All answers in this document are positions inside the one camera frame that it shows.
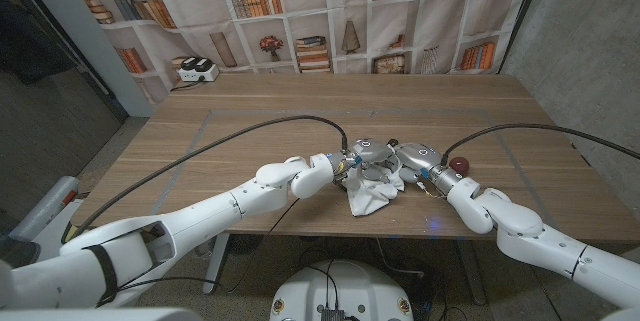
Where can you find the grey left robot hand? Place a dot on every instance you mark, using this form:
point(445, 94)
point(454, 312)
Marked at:
point(375, 151)

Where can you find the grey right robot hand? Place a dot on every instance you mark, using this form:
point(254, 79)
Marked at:
point(420, 157)

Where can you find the black framed hand mirror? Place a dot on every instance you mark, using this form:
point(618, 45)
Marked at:
point(393, 142)

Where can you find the white cloth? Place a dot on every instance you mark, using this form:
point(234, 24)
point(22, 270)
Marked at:
point(370, 201)

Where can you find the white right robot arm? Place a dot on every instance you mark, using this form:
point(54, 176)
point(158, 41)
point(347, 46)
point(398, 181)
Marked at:
point(520, 221)

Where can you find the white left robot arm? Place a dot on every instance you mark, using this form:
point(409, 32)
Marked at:
point(225, 206)

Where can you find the dark red ball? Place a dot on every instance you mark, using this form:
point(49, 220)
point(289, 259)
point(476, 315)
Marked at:
point(459, 165)

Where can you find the grey table leg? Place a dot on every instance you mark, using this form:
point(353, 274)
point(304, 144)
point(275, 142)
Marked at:
point(472, 271)

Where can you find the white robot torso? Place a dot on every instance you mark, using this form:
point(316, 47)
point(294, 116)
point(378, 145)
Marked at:
point(345, 286)

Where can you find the printed bookshelf backdrop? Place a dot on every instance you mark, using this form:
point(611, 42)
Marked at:
point(310, 11)

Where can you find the black backdrop stand pole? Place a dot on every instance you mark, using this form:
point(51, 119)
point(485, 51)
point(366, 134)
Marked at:
point(522, 16)

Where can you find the white power adapter box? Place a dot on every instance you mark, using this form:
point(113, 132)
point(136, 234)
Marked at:
point(197, 73)

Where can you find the white table leg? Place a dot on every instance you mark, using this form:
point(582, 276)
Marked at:
point(216, 271)

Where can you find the grey cylinder with red mark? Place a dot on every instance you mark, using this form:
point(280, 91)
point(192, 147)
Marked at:
point(50, 203)

